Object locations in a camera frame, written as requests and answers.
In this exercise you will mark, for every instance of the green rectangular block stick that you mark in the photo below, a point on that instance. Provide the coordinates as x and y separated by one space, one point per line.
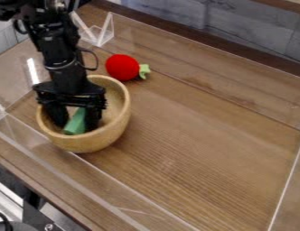
75 124

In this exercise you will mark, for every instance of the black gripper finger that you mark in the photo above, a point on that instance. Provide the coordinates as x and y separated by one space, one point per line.
92 118
58 114

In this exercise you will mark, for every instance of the black stand under table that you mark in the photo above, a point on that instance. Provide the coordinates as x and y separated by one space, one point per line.
24 218

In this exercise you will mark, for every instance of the clear acrylic tray wall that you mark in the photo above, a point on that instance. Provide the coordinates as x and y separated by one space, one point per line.
94 198

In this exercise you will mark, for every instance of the red plush radish toy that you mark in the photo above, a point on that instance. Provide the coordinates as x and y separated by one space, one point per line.
124 68

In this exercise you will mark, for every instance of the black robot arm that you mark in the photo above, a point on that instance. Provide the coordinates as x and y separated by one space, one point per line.
44 21

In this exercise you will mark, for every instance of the clear acrylic corner bracket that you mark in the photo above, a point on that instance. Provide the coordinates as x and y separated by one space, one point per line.
95 35

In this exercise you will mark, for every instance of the brown wooden bowl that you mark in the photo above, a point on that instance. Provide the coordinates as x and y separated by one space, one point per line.
111 125

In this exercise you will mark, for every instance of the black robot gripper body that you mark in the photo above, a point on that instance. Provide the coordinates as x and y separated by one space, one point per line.
68 88

